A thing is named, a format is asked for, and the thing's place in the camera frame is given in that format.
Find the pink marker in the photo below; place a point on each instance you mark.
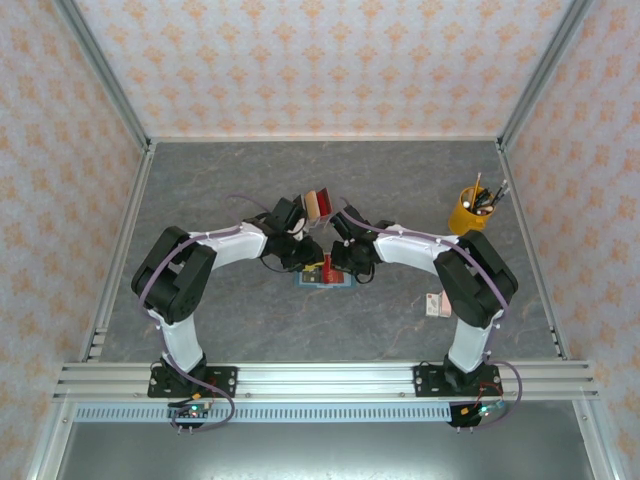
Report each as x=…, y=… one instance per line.
x=484, y=212

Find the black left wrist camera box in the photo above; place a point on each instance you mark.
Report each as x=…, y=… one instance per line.
x=289, y=216

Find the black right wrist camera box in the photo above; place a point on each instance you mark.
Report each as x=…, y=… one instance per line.
x=350, y=222

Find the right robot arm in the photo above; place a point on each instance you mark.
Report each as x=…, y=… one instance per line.
x=410, y=252

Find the pink white small box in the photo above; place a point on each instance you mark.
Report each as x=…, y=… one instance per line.
x=434, y=305

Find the black pen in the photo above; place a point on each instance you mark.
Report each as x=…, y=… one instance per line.
x=501, y=189
x=487, y=196

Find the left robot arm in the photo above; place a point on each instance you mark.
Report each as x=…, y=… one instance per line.
x=235, y=247

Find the blue card holder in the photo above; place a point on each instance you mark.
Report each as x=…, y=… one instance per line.
x=320, y=286

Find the red flat card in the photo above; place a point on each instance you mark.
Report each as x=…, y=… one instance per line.
x=325, y=200

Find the aluminium front rail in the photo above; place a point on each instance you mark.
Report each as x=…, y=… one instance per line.
x=325, y=380

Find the black credit card white logo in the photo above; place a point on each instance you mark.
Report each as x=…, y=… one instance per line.
x=311, y=277

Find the aluminium frame post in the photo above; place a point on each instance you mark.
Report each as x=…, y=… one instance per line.
x=100, y=70
x=545, y=70
x=592, y=440
x=47, y=440

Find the wooden pencil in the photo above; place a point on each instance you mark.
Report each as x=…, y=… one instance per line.
x=478, y=182

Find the yellow metal cup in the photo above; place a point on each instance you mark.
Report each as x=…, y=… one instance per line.
x=462, y=222

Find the red box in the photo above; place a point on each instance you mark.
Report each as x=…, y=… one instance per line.
x=326, y=219

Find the grey metal panel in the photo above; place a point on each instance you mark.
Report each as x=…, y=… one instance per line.
x=320, y=450

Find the small circuit board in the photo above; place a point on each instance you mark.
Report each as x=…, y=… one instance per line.
x=482, y=411
x=192, y=412

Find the red credit card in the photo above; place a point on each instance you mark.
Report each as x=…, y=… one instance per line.
x=328, y=270

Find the beige flat block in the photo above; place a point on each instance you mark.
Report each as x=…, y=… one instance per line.
x=313, y=205

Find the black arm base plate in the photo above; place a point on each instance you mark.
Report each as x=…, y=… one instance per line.
x=225, y=381
x=425, y=382

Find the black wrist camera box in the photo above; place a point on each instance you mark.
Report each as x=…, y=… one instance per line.
x=350, y=222
x=289, y=216

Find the aluminium side rail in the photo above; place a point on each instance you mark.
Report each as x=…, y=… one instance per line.
x=117, y=255
x=535, y=250

